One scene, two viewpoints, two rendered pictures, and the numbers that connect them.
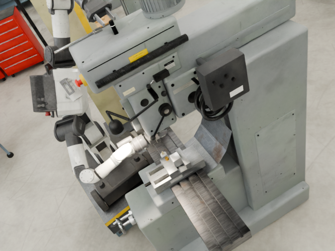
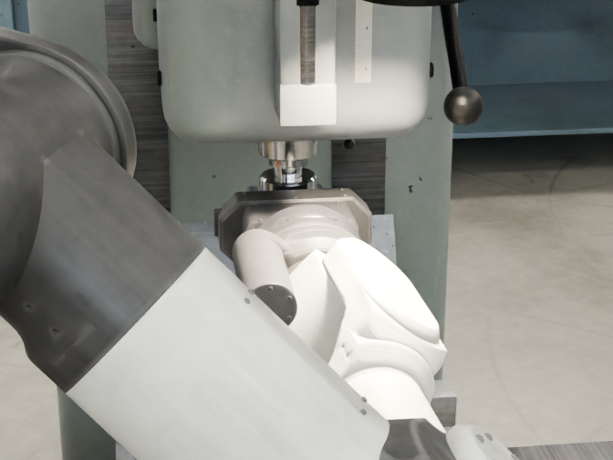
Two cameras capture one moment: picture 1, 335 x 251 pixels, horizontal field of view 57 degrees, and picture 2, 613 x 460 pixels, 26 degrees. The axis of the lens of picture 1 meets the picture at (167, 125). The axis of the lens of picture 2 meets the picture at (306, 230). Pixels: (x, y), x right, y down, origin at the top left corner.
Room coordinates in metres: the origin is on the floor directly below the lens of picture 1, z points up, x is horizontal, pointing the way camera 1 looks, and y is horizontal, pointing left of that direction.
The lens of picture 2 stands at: (1.27, 1.07, 1.61)
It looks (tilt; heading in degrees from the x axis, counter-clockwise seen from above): 21 degrees down; 273
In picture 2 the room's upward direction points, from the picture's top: straight up
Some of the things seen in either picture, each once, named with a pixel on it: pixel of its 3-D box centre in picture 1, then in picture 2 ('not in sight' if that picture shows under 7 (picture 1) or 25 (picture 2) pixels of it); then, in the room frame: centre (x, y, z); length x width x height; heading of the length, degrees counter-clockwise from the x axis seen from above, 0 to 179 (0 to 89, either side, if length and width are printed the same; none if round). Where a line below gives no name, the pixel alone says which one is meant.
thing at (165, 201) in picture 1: (180, 174); not in sight; (1.33, 0.05, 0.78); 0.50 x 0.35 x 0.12; 100
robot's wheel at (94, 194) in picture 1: (99, 200); not in sight; (1.63, 0.76, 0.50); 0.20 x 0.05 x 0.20; 19
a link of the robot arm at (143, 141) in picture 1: (147, 139); (302, 253); (1.31, 0.14, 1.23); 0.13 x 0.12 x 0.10; 10
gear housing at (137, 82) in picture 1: (140, 66); not in sight; (1.33, 0.01, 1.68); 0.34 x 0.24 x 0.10; 100
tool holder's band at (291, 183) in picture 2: not in sight; (288, 180); (1.33, 0.05, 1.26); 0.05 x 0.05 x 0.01
